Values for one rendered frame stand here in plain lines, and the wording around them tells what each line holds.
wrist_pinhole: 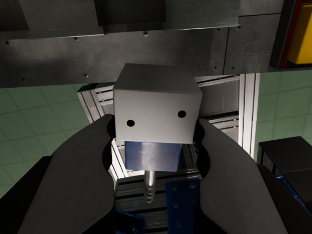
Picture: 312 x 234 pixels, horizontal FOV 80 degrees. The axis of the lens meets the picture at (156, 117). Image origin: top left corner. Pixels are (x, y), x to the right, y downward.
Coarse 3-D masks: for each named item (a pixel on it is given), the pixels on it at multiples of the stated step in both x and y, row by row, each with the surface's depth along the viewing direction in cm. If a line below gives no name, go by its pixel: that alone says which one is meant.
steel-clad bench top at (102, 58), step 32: (256, 0) 22; (128, 32) 23; (160, 32) 23; (192, 32) 23; (224, 32) 23; (256, 32) 23; (0, 64) 25; (32, 64) 25; (64, 64) 25; (96, 64) 25; (160, 64) 25; (192, 64) 25; (224, 64) 25; (256, 64) 25
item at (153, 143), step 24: (144, 72) 13; (168, 72) 13; (120, 96) 10; (144, 96) 10; (168, 96) 10; (192, 96) 10; (120, 120) 11; (144, 120) 11; (168, 120) 11; (192, 120) 11; (144, 144) 14; (168, 144) 14; (144, 168) 15; (168, 168) 15; (144, 192) 18
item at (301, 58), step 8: (304, 8) 20; (304, 16) 20; (304, 24) 20; (296, 32) 21; (304, 32) 20; (296, 40) 21; (304, 40) 20; (296, 48) 22; (304, 48) 21; (288, 56) 23; (296, 56) 22; (304, 56) 21
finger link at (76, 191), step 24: (96, 120) 11; (72, 144) 9; (96, 144) 9; (48, 168) 7; (72, 168) 7; (96, 168) 7; (48, 192) 6; (72, 192) 6; (96, 192) 6; (48, 216) 6; (72, 216) 6; (96, 216) 6
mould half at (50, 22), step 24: (24, 0) 14; (48, 0) 14; (72, 0) 14; (168, 0) 14; (192, 0) 14; (216, 0) 14; (240, 0) 14; (48, 24) 15; (72, 24) 15; (96, 24) 15; (168, 24) 15; (192, 24) 15; (216, 24) 15
